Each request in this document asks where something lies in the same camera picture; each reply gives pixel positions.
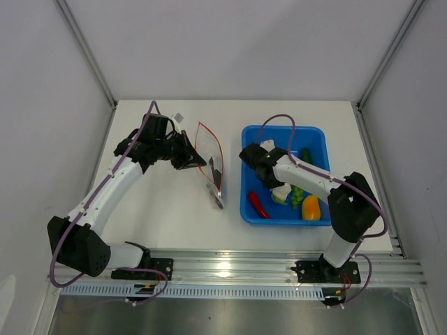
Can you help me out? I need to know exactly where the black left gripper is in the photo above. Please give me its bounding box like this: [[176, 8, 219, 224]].
[[155, 131, 206, 170]]

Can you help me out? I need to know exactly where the clear zip top bag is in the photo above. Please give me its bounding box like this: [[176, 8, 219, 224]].
[[194, 122, 224, 209]]

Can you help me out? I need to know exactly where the red chili pepper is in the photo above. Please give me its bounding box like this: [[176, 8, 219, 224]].
[[247, 191, 271, 219]]

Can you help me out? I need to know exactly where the white cauliflower with leaves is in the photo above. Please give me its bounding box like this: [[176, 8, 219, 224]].
[[271, 183, 291, 205]]

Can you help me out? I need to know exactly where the grey toy fish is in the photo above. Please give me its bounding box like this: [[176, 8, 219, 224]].
[[205, 156, 224, 209]]

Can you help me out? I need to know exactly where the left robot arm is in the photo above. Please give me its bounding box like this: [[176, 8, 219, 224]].
[[47, 115, 206, 279]]

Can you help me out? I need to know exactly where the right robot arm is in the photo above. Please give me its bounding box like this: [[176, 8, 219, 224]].
[[240, 143, 383, 282]]

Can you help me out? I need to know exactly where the green grape bunch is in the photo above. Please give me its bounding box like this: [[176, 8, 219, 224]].
[[291, 185, 305, 210]]

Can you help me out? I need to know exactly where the green cucumber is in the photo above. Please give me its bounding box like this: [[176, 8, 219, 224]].
[[300, 147, 313, 165]]

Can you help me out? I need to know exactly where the blue plastic bin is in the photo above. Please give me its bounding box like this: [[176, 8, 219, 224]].
[[240, 125, 331, 227]]

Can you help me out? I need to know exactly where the orange yellow bell pepper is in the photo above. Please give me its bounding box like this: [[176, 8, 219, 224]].
[[301, 195, 321, 221]]

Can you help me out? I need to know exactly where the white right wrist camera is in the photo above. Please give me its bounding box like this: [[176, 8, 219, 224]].
[[260, 140, 275, 152]]

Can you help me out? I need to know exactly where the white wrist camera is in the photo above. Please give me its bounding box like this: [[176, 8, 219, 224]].
[[260, 140, 275, 152], [171, 113, 184, 133]]

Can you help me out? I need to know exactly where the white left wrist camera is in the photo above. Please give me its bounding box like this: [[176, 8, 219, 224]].
[[171, 113, 184, 133]]

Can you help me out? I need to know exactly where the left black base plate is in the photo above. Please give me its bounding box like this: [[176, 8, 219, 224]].
[[111, 258, 174, 281]]

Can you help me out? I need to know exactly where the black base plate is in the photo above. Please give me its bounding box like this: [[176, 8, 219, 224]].
[[111, 258, 174, 281], [290, 259, 361, 284]]

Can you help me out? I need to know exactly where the aluminium frame rail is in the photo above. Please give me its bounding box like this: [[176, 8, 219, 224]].
[[46, 248, 428, 288]]

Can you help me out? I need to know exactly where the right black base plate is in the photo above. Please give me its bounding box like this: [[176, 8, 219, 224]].
[[290, 259, 361, 284]]

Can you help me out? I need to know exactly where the white slotted cable duct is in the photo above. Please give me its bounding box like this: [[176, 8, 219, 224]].
[[61, 283, 325, 301]]

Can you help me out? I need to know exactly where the left corner frame post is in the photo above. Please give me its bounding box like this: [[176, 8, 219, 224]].
[[53, 0, 117, 109]]

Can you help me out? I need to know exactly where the corner frame post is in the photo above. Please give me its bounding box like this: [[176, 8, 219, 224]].
[[356, 0, 429, 112], [53, 0, 117, 109]]

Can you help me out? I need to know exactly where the right corner frame post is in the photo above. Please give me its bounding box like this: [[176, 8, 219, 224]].
[[356, 0, 429, 112]]

